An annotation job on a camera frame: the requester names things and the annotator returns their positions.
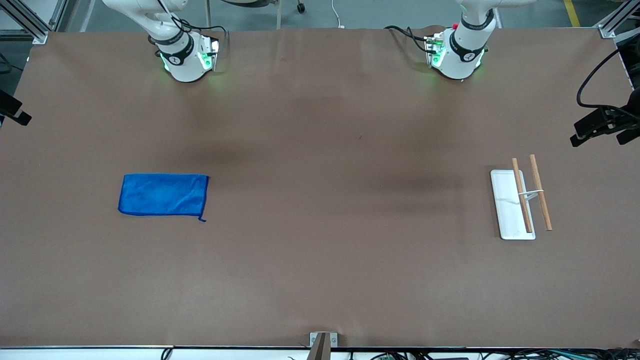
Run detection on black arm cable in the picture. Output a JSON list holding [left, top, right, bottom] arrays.
[[155, 0, 229, 48], [576, 47, 622, 110]]

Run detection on black left base cable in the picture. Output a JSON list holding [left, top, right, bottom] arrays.
[[384, 25, 432, 55]]

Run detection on teal cable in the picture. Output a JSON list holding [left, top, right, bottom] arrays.
[[547, 351, 608, 359]]

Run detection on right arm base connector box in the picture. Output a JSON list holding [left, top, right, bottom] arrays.
[[197, 34, 221, 72]]

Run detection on aluminium frame profile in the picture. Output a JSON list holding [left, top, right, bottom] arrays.
[[597, 0, 640, 39], [0, 0, 76, 46]]

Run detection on brown table cover sheet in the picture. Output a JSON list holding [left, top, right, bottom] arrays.
[[0, 25, 640, 349]]

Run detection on white towel rack wooden bars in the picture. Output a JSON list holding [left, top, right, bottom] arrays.
[[490, 154, 553, 241]]

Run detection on office chair base caster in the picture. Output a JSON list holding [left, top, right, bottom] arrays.
[[205, 0, 307, 30]]

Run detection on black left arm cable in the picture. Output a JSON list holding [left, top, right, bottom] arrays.
[[576, 47, 622, 110]]

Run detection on white floor cable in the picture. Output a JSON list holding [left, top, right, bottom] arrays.
[[331, 0, 347, 29]]

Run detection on blue microfibre towel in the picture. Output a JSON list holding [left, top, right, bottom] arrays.
[[118, 173, 210, 223]]

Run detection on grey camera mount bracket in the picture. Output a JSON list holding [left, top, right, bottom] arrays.
[[309, 332, 338, 360]]

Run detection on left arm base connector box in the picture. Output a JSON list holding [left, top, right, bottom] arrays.
[[425, 31, 447, 68]]

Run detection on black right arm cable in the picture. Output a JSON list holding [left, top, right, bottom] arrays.
[[155, 0, 229, 48]]

